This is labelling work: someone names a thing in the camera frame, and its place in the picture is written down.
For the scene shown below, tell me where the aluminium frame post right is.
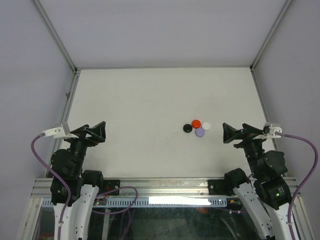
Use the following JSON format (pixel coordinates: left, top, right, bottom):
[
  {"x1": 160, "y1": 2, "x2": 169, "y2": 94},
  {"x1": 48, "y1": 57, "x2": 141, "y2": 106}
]
[{"x1": 249, "y1": 0, "x2": 294, "y2": 72}]

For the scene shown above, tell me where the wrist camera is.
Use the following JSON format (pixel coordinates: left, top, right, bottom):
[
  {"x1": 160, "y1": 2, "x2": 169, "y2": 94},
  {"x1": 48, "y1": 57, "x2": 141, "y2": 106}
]
[
  {"x1": 253, "y1": 122, "x2": 283, "y2": 140},
  {"x1": 42, "y1": 122, "x2": 78, "y2": 140}
]

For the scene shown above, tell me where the black charging case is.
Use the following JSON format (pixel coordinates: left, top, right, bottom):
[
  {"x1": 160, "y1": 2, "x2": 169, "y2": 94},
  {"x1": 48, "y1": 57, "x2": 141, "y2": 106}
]
[{"x1": 182, "y1": 123, "x2": 193, "y2": 133}]

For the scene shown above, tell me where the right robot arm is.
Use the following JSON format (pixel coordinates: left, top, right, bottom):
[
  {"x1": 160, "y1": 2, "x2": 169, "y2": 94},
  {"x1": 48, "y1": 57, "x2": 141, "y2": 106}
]
[{"x1": 222, "y1": 122, "x2": 299, "y2": 240}]

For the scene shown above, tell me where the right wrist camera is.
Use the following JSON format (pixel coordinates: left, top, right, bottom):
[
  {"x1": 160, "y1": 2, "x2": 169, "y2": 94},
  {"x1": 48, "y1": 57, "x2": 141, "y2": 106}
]
[{"x1": 253, "y1": 122, "x2": 283, "y2": 140}]

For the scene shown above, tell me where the aluminium frame post left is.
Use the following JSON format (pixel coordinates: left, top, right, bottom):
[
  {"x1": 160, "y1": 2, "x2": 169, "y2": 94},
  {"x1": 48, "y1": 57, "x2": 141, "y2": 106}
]
[{"x1": 31, "y1": 0, "x2": 78, "y2": 73}]

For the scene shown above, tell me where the aluminium frame post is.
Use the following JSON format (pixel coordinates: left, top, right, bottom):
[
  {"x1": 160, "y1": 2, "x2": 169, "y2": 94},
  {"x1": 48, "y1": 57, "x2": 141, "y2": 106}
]
[
  {"x1": 31, "y1": 0, "x2": 78, "y2": 73},
  {"x1": 249, "y1": 0, "x2": 294, "y2": 72}
]

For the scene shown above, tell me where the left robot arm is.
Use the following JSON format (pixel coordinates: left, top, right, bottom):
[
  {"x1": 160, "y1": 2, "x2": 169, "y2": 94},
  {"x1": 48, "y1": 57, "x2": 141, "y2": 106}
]
[{"x1": 50, "y1": 121, "x2": 106, "y2": 240}]

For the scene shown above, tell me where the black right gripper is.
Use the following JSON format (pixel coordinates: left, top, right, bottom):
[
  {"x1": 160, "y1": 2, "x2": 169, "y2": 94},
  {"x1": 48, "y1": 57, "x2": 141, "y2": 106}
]
[{"x1": 222, "y1": 122, "x2": 267, "y2": 177}]

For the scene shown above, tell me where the lilac charging case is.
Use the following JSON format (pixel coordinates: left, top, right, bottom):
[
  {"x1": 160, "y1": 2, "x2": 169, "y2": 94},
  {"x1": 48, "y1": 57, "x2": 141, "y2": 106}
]
[{"x1": 195, "y1": 127, "x2": 206, "y2": 138}]

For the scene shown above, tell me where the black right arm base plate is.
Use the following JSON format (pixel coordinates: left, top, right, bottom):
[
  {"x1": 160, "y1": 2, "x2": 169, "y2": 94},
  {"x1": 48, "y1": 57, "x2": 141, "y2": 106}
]
[{"x1": 207, "y1": 179, "x2": 235, "y2": 196}]

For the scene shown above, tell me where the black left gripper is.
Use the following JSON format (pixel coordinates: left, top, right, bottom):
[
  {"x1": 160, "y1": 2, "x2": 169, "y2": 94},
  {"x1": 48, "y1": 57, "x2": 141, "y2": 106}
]
[{"x1": 65, "y1": 120, "x2": 106, "y2": 174}]

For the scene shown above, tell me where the white charging case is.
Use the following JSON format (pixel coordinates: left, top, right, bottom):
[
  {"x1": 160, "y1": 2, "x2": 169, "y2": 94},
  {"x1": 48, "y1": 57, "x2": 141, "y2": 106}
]
[{"x1": 201, "y1": 122, "x2": 211, "y2": 131}]

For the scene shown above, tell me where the grey slotted cable duct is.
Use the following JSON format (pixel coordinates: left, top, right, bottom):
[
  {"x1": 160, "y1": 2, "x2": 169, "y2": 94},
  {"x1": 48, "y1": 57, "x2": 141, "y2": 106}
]
[{"x1": 41, "y1": 197, "x2": 230, "y2": 208}]

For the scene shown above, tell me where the orange charging case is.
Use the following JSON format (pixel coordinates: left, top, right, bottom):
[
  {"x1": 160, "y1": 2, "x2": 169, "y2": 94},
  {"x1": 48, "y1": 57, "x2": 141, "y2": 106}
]
[{"x1": 191, "y1": 119, "x2": 202, "y2": 129}]

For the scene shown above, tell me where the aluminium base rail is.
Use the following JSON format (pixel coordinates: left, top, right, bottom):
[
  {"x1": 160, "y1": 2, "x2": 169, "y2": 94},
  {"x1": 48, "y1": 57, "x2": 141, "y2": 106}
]
[{"x1": 30, "y1": 177, "x2": 298, "y2": 198}]

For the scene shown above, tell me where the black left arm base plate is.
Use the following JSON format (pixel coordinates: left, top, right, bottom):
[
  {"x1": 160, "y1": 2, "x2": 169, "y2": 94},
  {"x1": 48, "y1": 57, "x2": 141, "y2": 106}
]
[{"x1": 101, "y1": 179, "x2": 121, "y2": 198}]

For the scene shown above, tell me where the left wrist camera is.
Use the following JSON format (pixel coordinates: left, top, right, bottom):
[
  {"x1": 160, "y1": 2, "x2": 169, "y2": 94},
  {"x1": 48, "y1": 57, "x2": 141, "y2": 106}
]
[{"x1": 42, "y1": 122, "x2": 78, "y2": 140}]

